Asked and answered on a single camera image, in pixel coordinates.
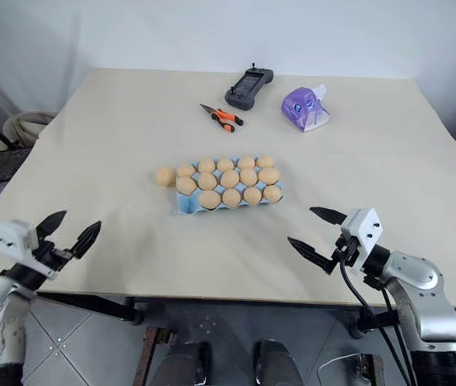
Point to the white fabric bag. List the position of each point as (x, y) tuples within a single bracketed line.
[(26, 126)]

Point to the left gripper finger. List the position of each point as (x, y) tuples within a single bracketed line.
[(87, 238), (54, 224)]

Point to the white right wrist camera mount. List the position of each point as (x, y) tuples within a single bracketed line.
[(362, 229)]

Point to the rusty metal bar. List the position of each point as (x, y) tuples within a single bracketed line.
[(151, 354)]

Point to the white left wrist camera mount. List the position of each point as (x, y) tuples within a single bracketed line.
[(12, 237)]

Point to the blue egg carton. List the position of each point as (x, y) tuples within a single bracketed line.
[(187, 206)]

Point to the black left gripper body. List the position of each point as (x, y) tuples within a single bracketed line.
[(52, 254)]

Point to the dark grey remote controller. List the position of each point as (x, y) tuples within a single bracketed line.
[(247, 88)]

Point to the black table frame bar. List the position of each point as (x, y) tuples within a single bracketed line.
[(91, 305), (372, 319)]

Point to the dark rounded robot foot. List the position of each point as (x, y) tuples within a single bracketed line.
[(272, 362), (187, 362)]

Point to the tan egg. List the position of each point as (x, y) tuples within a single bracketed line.
[(247, 162), (231, 198), (265, 161), (206, 180), (269, 175), (252, 195), (206, 164), (209, 199), (229, 179), (272, 193), (185, 170), (248, 175), (186, 186), (165, 176), (225, 164)]

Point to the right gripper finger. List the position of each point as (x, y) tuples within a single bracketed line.
[(312, 253), (329, 215)]

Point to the orange black cutting pliers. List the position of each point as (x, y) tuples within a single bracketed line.
[(223, 117)]

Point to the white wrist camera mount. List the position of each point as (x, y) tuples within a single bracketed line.
[(362, 229), (12, 237)]

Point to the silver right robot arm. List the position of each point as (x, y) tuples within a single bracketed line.
[(424, 289)]

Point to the purple tissue pack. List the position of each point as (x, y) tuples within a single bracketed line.
[(302, 106)]

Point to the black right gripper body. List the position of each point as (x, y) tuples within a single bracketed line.
[(342, 252)]

